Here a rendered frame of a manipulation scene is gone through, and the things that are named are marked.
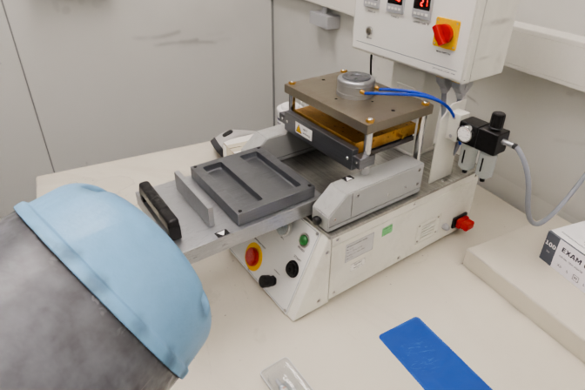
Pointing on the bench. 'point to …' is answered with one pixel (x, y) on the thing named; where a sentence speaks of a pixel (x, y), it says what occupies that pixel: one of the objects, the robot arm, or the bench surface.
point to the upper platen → (384, 140)
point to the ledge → (533, 282)
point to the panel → (283, 298)
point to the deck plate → (325, 169)
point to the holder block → (252, 184)
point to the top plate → (361, 100)
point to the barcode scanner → (228, 138)
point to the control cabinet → (438, 26)
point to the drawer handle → (160, 210)
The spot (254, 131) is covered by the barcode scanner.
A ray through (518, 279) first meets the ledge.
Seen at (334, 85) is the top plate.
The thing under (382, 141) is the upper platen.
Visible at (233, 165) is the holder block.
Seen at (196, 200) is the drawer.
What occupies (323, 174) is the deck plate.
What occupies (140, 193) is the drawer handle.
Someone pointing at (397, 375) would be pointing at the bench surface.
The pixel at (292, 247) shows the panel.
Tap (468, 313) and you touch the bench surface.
